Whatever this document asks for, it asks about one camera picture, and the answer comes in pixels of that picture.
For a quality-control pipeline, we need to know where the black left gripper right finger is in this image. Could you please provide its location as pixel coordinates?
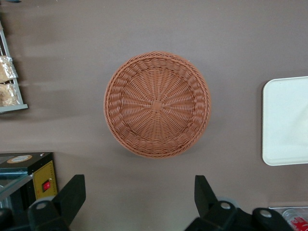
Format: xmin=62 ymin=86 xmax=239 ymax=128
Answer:
xmin=184 ymin=175 xmax=252 ymax=231

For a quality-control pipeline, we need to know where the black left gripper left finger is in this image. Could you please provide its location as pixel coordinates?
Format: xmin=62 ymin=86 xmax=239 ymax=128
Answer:
xmin=27 ymin=174 xmax=87 ymax=231

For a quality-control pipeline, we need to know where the round brown wicker basket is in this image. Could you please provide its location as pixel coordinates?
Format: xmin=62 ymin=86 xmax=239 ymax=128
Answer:
xmin=103 ymin=50 xmax=212 ymax=160

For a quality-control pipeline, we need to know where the tray of wrapped pastries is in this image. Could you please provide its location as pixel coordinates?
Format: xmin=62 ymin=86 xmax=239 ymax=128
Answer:
xmin=0 ymin=14 xmax=29 ymax=114

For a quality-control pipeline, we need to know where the cream rectangular tray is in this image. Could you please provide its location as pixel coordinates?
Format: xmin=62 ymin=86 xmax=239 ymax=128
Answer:
xmin=261 ymin=76 xmax=308 ymax=167

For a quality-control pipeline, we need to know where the black food warmer cabinet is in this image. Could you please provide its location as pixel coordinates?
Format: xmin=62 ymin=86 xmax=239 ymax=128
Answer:
xmin=0 ymin=151 xmax=59 ymax=231

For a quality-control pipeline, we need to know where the clear acrylic bottle rack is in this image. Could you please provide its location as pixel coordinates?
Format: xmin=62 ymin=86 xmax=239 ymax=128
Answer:
xmin=268 ymin=206 xmax=308 ymax=231

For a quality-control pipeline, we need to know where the red cola bottle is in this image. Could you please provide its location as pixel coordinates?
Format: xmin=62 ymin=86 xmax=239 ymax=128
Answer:
xmin=282 ymin=208 xmax=308 ymax=231

